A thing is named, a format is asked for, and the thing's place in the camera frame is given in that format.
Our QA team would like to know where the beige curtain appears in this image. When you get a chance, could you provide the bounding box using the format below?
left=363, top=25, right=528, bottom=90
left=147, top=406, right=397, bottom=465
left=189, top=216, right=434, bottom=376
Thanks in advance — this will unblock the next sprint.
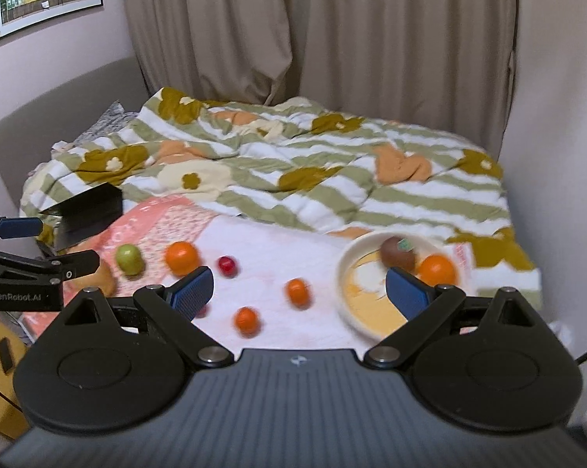
left=118, top=0, right=519, bottom=163

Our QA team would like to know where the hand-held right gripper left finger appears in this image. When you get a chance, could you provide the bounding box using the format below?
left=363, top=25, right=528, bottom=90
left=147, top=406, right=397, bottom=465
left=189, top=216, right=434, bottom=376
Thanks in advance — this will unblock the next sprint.
left=54, top=266, right=236, bottom=367

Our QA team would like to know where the grey upholstered headboard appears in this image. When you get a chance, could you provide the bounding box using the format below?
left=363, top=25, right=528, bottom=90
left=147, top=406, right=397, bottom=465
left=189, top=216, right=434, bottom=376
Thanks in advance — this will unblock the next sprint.
left=0, top=56, right=151, bottom=215

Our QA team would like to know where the pink floral mat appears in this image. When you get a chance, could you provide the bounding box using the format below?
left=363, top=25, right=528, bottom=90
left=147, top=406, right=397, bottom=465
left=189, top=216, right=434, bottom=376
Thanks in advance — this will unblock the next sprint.
left=23, top=195, right=476, bottom=348

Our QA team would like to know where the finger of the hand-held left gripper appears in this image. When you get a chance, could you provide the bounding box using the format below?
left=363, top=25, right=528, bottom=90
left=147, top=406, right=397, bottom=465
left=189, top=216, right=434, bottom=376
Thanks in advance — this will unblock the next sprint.
left=0, top=248, right=101, bottom=286
left=0, top=211, right=45, bottom=250

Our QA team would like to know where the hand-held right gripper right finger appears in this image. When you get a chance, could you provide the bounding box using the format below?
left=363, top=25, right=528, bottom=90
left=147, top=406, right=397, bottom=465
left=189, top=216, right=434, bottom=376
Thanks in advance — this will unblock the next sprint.
left=363, top=267, right=549, bottom=367

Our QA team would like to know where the brown kiwi with sticker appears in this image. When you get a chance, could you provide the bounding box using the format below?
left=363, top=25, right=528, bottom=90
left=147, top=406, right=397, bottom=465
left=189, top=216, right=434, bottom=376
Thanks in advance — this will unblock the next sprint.
left=380, top=236, right=418, bottom=274

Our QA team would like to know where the large orange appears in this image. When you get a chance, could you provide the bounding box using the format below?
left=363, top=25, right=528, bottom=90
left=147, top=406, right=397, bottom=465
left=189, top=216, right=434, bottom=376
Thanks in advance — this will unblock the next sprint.
left=165, top=241, right=199, bottom=276
left=416, top=253, right=458, bottom=287

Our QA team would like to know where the green apple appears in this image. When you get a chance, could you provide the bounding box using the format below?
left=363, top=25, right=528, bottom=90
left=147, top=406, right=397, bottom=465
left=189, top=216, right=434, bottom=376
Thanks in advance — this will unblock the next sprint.
left=115, top=245, right=144, bottom=276

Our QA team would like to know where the striped floral duvet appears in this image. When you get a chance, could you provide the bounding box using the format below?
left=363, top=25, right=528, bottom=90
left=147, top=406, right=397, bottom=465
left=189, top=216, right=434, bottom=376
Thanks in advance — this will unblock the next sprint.
left=20, top=87, right=543, bottom=314

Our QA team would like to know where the grey patterned pillow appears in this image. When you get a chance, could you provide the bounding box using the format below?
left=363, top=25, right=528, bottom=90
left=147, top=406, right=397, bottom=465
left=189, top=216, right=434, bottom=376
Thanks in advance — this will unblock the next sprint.
left=76, top=100, right=141, bottom=146

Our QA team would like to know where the white and yellow bowl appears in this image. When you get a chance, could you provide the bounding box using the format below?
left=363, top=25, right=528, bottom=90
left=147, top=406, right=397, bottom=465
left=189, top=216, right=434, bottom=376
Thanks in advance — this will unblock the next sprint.
left=335, top=231, right=473, bottom=345

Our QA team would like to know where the brownish apple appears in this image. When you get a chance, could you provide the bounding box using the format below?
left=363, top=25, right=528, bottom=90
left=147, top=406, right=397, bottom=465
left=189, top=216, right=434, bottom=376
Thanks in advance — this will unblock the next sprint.
left=65, top=248, right=117, bottom=299

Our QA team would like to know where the small tangerine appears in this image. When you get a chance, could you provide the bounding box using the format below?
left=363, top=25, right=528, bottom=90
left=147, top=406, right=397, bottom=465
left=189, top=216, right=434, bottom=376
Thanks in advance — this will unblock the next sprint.
left=286, top=278, right=312, bottom=309
left=234, top=307, right=261, bottom=336

